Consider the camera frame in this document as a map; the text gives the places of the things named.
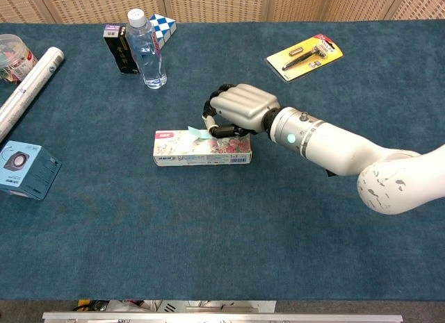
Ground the razor in yellow blister pack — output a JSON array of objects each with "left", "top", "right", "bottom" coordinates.
[{"left": 266, "top": 33, "right": 344, "bottom": 83}]

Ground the white rolled paper tube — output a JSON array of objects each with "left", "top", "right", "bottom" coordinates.
[{"left": 0, "top": 47, "right": 65, "bottom": 143}]

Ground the floral rectangular box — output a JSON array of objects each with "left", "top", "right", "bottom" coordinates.
[{"left": 152, "top": 129, "right": 252, "bottom": 167}]

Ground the teal table cloth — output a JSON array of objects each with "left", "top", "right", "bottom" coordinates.
[{"left": 0, "top": 22, "right": 445, "bottom": 301}]

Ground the clear plastic jar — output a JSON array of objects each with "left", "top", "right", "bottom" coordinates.
[{"left": 0, "top": 33, "right": 38, "bottom": 85}]

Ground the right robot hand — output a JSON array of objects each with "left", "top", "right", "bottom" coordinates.
[{"left": 201, "top": 83, "right": 282, "bottom": 140}]

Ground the small teal paper strip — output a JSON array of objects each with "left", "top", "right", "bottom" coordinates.
[{"left": 187, "top": 125, "right": 213, "bottom": 140}]

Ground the blue white checkered box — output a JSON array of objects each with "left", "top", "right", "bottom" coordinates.
[{"left": 148, "top": 13, "right": 177, "bottom": 45}]

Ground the aluminium extrusion rail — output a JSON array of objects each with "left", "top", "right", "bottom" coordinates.
[{"left": 42, "top": 311, "right": 404, "bottom": 323}]

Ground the black and purple box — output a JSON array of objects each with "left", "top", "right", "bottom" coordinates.
[{"left": 103, "top": 23, "right": 140, "bottom": 74}]

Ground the light blue speaker box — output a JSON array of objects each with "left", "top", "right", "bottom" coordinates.
[{"left": 0, "top": 140, "right": 63, "bottom": 201}]

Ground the clear plastic water bottle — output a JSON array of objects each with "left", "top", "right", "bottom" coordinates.
[{"left": 124, "top": 8, "right": 168, "bottom": 90}]

